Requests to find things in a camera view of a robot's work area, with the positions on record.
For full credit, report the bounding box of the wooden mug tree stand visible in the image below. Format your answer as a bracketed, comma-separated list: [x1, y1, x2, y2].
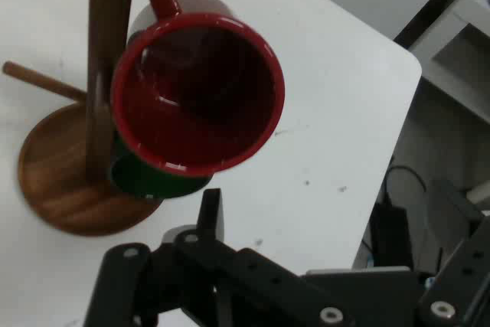
[2, 0, 234, 237]

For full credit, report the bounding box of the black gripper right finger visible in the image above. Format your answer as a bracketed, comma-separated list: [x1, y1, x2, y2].
[416, 215, 490, 327]

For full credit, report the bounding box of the black power adapter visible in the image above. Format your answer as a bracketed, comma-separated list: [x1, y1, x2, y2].
[369, 201, 415, 267]

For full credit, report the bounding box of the thin black adapter cable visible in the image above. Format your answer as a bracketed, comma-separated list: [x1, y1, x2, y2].
[382, 165, 428, 205]

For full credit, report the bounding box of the green enamel mug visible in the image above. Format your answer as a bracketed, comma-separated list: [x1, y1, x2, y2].
[109, 127, 214, 200]

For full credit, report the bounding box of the white metal frame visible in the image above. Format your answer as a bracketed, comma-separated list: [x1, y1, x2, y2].
[407, 0, 490, 125]

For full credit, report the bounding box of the red enamel mug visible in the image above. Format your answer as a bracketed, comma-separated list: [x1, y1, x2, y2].
[109, 0, 286, 178]

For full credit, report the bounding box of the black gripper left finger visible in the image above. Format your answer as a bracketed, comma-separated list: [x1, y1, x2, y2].
[83, 188, 357, 327]

